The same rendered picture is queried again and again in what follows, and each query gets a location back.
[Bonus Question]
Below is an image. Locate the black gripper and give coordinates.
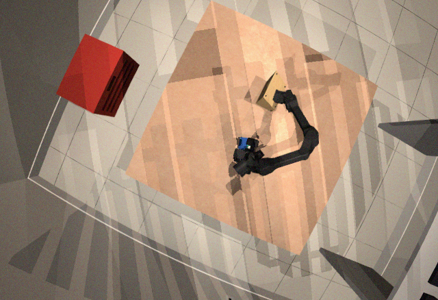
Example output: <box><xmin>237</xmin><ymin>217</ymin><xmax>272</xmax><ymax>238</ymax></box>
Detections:
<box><xmin>244</xmin><ymin>138</ymin><xmax>259</xmax><ymax>160</ymax></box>

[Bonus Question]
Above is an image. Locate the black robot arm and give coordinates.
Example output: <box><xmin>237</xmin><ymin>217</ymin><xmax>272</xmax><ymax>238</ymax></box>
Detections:
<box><xmin>233</xmin><ymin>89</ymin><xmax>319</xmax><ymax>177</ymax></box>

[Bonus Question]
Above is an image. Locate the blue circuit board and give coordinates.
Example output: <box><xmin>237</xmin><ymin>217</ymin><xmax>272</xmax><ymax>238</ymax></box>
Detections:
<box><xmin>238</xmin><ymin>137</ymin><xmax>250</xmax><ymax>150</ymax></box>

